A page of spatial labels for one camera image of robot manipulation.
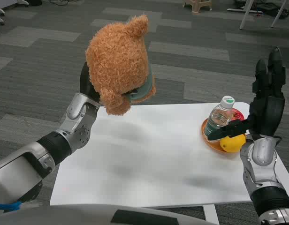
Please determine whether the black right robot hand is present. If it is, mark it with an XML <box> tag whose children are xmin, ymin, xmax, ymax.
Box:
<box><xmin>208</xmin><ymin>46</ymin><xmax>287</xmax><ymax>142</ymax></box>

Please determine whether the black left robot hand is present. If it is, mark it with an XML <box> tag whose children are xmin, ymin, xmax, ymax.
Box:
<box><xmin>79</xmin><ymin>62</ymin><xmax>102</xmax><ymax>103</ymax></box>

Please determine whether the brown plush teddy bear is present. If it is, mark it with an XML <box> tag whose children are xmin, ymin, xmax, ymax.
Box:
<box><xmin>85</xmin><ymin>14</ymin><xmax>157</xmax><ymax>116</ymax></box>

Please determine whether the red fruit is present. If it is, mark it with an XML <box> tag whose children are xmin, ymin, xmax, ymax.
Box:
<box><xmin>231</xmin><ymin>110</ymin><xmax>245</xmax><ymax>121</ymax></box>

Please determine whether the yellow lemon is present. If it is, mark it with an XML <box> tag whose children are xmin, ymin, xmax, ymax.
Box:
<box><xmin>219</xmin><ymin>133</ymin><xmax>246</xmax><ymax>153</ymax></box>

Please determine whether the clear plastic water bottle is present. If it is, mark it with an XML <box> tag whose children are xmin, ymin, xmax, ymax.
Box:
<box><xmin>204</xmin><ymin>95</ymin><xmax>236</xmax><ymax>138</ymax></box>

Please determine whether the orange round plate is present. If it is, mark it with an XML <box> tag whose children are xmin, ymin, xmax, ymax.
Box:
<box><xmin>201</xmin><ymin>108</ymin><xmax>250</xmax><ymax>153</ymax></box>

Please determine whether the white desk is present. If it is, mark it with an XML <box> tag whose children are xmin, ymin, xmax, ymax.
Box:
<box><xmin>239</xmin><ymin>0</ymin><xmax>288</xmax><ymax>30</ymax></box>

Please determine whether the white table leg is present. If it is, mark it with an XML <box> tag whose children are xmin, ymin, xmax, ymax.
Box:
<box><xmin>202</xmin><ymin>204</ymin><xmax>221</xmax><ymax>225</ymax></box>

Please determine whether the beige plastic stool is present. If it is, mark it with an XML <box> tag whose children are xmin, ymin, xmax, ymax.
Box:
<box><xmin>183</xmin><ymin>0</ymin><xmax>213</xmax><ymax>14</ymax></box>

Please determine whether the silver robot chest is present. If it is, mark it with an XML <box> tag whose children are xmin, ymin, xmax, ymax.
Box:
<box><xmin>0</xmin><ymin>203</ymin><xmax>218</xmax><ymax>225</ymax></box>

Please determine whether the blue cord with white fray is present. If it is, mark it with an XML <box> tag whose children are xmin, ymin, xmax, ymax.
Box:
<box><xmin>0</xmin><ymin>201</ymin><xmax>23</xmax><ymax>214</ymax></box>

